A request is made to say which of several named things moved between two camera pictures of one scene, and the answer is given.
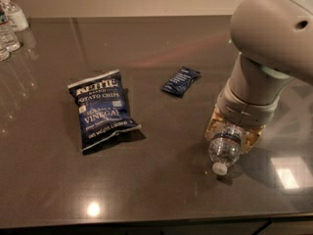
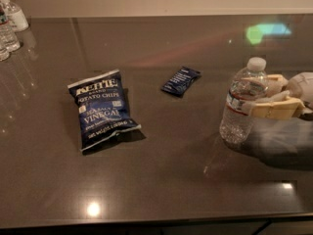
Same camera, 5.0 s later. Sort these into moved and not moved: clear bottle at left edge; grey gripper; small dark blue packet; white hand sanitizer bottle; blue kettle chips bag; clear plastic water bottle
Moved: clear plastic water bottle; grey gripper
Not moved: clear bottle at left edge; small dark blue packet; blue kettle chips bag; white hand sanitizer bottle
